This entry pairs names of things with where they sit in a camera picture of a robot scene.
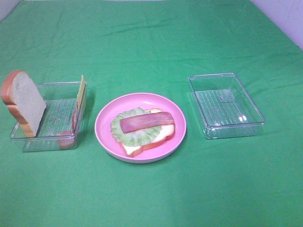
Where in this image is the pink ham slice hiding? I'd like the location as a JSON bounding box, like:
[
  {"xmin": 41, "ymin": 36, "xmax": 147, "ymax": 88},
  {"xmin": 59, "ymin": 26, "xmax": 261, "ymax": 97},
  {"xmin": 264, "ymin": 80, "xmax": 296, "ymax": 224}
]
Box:
[{"xmin": 120, "ymin": 112, "xmax": 175, "ymax": 133}]

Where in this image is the yellow cheese slice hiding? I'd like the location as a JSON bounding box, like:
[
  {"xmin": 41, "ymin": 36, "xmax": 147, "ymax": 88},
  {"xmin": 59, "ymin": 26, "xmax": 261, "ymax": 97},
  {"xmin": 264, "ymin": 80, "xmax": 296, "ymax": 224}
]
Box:
[{"xmin": 77, "ymin": 75, "xmax": 85, "ymax": 107}]

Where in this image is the bacon strip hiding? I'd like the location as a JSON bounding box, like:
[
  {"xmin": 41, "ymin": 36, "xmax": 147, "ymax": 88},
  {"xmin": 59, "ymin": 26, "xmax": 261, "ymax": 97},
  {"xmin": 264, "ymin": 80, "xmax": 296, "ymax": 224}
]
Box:
[{"xmin": 56, "ymin": 102, "xmax": 78, "ymax": 149}]

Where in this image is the pink round plate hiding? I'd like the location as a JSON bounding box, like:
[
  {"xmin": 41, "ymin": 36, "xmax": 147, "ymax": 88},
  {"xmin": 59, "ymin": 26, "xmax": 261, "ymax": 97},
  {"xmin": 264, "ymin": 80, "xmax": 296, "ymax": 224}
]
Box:
[{"xmin": 95, "ymin": 93, "xmax": 187, "ymax": 164}]

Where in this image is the green tablecloth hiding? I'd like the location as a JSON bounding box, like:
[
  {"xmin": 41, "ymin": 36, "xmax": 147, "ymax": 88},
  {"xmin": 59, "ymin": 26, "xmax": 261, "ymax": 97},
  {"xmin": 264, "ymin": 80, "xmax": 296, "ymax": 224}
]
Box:
[{"xmin": 0, "ymin": 0, "xmax": 303, "ymax": 227}]

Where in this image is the clear right plastic container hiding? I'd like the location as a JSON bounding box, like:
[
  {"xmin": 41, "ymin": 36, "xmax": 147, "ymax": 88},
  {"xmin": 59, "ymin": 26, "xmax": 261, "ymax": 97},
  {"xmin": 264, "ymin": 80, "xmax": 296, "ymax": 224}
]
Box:
[{"xmin": 188, "ymin": 73, "xmax": 266, "ymax": 139}]

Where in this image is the clear plastic container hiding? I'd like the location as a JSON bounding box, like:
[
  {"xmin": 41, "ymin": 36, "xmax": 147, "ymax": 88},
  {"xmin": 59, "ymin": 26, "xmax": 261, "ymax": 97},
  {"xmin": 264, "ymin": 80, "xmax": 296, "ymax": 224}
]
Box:
[
  {"xmin": 9, "ymin": 81, "xmax": 87, "ymax": 152},
  {"xmin": 188, "ymin": 73, "xmax": 266, "ymax": 139}
]

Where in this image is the clear left plastic container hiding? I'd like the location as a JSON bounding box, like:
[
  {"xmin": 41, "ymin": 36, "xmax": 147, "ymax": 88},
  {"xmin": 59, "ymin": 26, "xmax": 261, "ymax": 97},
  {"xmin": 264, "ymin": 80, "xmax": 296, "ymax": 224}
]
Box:
[{"xmin": 9, "ymin": 81, "xmax": 87, "ymax": 152}]

